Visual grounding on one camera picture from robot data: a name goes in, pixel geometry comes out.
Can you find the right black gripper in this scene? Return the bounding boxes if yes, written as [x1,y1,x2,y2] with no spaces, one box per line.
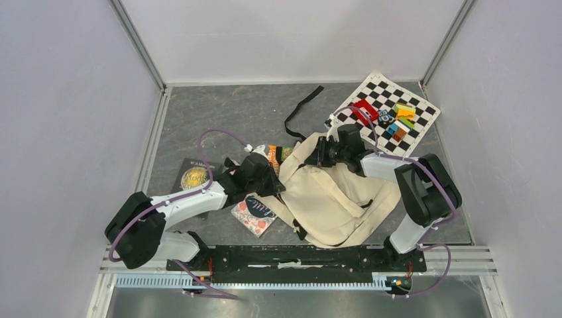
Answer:
[304,136,349,168]

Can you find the floral cover book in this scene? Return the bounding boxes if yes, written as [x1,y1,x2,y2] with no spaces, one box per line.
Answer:
[231,195,277,238]

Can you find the cream canvas backpack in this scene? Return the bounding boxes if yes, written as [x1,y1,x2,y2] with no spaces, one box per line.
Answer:
[258,132,401,248]

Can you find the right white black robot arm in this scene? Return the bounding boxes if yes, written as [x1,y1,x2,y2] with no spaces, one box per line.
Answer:
[306,124,462,270]

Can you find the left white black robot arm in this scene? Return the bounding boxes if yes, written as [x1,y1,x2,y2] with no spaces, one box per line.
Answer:
[104,152,286,270]

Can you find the orange cover book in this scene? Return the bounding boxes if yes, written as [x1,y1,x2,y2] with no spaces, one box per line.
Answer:
[267,145,293,176]

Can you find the red toy block house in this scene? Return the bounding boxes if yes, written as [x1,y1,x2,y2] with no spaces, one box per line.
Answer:
[351,99,379,126]

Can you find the blue owl toy figure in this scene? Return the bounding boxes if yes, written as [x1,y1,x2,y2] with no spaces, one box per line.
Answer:
[378,110,394,127]

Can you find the blue orange toy block stack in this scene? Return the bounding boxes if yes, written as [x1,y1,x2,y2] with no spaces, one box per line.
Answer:
[386,121,410,141]

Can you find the green orange toy block stack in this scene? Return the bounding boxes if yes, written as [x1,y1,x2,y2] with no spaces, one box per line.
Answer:
[392,103,416,127]

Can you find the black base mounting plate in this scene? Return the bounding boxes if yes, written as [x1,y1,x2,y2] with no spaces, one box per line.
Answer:
[185,245,427,284]

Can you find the black dark book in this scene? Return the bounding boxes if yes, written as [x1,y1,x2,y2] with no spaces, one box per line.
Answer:
[172,158,223,221]

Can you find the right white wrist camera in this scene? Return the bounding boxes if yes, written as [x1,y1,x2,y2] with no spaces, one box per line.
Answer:
[326,114,344,142]

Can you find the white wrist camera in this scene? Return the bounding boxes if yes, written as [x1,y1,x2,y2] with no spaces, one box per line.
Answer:
[326,114,344,142]
[244,144,270,159]

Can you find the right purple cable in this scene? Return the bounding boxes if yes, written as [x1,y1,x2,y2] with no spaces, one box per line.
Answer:
[327,105,460,299]

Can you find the purple cable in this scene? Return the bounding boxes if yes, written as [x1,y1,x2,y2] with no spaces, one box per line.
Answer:
[108,128,253,263]
[327,105,460,299]

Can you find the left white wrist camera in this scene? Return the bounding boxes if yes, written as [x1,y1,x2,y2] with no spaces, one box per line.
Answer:
[244,144,270,159]

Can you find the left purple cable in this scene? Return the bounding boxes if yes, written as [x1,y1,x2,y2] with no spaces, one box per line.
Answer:
[108,128,253,263]

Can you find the white slotted cable duct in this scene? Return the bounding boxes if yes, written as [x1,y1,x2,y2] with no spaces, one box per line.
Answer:
[115,273,411,292]

